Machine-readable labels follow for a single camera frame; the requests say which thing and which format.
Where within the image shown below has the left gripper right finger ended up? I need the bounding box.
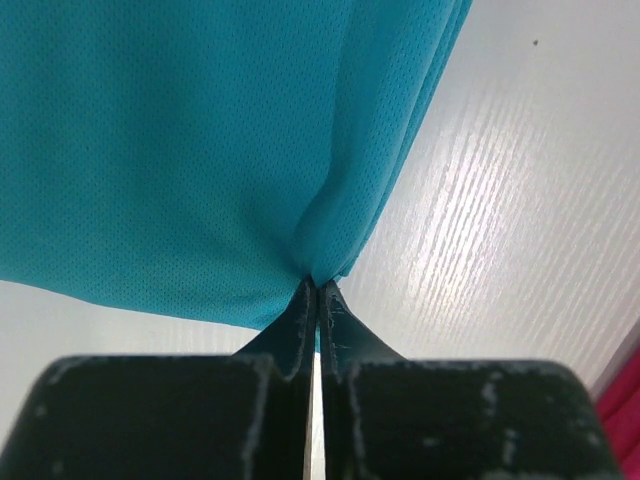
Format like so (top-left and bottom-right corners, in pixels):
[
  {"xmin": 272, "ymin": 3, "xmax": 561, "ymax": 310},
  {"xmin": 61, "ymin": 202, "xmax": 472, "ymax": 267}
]
[{"xmin": 318, "ymin": 282, "xmax": 622, "ymax": 479}]

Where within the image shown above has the red t shirt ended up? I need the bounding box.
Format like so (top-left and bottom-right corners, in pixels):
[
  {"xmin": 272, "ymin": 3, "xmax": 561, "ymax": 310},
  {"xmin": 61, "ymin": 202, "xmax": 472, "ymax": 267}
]
[{"xmin": 596, "ymin": 348, "xmax": 640, "ymax": 480}]

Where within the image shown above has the teal t shirt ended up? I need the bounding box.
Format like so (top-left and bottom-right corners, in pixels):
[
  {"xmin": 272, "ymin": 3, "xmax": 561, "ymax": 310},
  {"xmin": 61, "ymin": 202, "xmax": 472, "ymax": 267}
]
[{"xmin": 1, "ymin": 1, "xmax": 470, "ymax": 329}]

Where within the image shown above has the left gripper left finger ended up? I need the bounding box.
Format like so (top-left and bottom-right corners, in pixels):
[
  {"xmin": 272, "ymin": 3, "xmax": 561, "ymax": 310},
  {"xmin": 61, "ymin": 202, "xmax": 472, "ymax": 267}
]
[{"xmin": 1, "ymin": 280, "xmax": 316, "ymax": 479}]

